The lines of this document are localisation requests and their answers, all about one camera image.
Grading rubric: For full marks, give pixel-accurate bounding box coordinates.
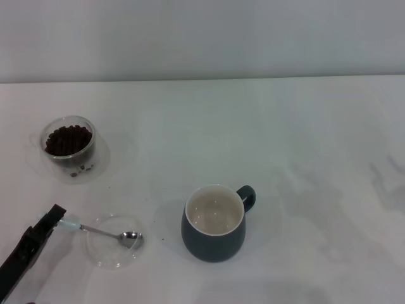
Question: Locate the dark green ceramic mug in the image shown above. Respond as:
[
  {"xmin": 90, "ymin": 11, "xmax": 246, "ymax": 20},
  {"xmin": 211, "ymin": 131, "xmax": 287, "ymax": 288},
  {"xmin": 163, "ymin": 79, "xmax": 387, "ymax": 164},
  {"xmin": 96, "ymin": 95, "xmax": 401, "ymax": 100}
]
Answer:
[{"xmin": 180, "ymin": 183, "xmax": 256, "ymax": 263}]

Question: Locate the clear round glass lid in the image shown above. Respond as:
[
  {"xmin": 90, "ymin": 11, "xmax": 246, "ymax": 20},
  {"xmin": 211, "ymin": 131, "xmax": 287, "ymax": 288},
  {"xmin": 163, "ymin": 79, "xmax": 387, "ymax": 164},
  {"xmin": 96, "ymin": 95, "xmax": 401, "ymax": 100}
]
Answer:
[{"xmin": 86, "ymin": 213, "xmax": 147, "ymax": 270}]

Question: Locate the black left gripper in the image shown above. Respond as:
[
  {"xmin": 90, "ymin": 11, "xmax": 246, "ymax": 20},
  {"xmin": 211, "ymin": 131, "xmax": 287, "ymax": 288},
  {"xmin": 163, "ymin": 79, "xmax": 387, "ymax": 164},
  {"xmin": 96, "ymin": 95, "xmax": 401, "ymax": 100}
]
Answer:
[{"xmin": 0, "ymin": 204, "xmax": 67, "ymax": 304}]

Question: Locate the clear glass saucer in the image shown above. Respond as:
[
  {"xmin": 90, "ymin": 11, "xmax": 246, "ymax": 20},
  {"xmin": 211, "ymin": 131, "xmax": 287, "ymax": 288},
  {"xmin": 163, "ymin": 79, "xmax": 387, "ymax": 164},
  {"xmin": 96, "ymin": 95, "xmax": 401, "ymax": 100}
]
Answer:
[{"xmin": 26, "ymin": 126, "xmax": 111, "ymax": 186}]

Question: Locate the blue handled metal spoon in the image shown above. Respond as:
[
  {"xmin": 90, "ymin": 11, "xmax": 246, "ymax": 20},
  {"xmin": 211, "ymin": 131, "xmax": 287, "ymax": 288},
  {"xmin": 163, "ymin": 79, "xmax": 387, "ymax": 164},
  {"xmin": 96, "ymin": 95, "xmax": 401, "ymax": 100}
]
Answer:
[{"xmin": 37, "ymin": 212, "xmax": 144, "ymax": 250}]

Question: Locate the loose coffee beans cluster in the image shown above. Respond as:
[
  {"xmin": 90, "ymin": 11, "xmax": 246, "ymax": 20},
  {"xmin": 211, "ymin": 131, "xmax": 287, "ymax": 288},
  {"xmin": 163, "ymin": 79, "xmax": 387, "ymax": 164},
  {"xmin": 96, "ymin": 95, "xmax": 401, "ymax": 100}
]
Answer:
[{"xmin": 70, "ymin": 163, "xmax": 94, "ymax": 177}]

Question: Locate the dark coffee beans pile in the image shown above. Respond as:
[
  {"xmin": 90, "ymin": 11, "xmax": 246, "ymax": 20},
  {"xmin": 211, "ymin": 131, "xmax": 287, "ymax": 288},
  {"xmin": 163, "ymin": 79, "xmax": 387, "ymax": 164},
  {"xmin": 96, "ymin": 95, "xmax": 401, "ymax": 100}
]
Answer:
[{"xmin": 44, "ymin": 125, "xmax": 92, "ymax": 156}]

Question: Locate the clear glass cup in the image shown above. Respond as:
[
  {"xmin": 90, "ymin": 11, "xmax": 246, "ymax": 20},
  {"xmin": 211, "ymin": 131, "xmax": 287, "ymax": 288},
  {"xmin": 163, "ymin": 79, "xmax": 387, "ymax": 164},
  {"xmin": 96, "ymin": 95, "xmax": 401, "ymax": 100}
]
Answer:
[{"xmin": 30, "ymin": 115, "xmax": 97, "ymax": 167}]

